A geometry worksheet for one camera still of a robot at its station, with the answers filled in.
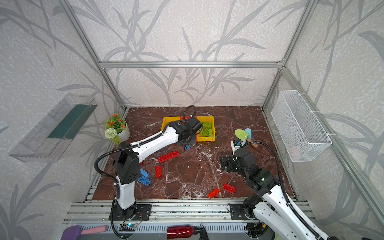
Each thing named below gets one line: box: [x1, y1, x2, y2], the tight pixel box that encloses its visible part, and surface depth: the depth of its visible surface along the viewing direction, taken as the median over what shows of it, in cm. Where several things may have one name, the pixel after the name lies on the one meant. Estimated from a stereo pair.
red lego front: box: [208, 188, 220, 199], surface depth 80 cm
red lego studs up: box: [155, 166, 162, 178], surface depth 88 cm
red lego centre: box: [158, 150, 180, 164], surface depth 95 cm
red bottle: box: [167, 225, 194, 240], surface depth 67 cm
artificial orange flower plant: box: [103, 113, 126, 146], surface depth 93 cm
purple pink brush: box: [61, 225, 108, 240], surface depth 69 cm
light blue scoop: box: [244, 128, 252, 140], surface depth 107 cm
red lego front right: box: [223, 183, 236, 195], surface depth 82 cm
